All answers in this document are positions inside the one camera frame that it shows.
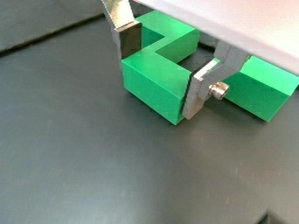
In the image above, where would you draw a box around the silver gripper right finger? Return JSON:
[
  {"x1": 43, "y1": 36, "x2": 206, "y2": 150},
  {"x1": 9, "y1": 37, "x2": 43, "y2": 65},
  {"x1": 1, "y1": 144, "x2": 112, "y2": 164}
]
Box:
[{"x1": 182, "y1": 41, "x2": 248, "y2": 119}]

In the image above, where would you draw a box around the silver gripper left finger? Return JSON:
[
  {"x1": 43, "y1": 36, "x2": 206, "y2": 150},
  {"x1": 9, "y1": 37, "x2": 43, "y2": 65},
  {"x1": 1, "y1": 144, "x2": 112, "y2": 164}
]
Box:
[{"x1": 99, "y1": 0, "x2": 144, "y2": 69}]

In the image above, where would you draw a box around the green stepped block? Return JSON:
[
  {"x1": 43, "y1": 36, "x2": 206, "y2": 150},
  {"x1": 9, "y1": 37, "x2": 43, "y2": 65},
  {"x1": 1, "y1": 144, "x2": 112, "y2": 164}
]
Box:
[{"x1": 122, "y1": 10, "x2": 299, "y2": 124}]

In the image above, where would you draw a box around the black angled fixture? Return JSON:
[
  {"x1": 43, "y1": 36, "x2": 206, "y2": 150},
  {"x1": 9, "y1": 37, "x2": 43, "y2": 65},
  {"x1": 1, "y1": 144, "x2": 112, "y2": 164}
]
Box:
[{"x1": 256, "y1": 212, "x2": 294, "y2": 224}]

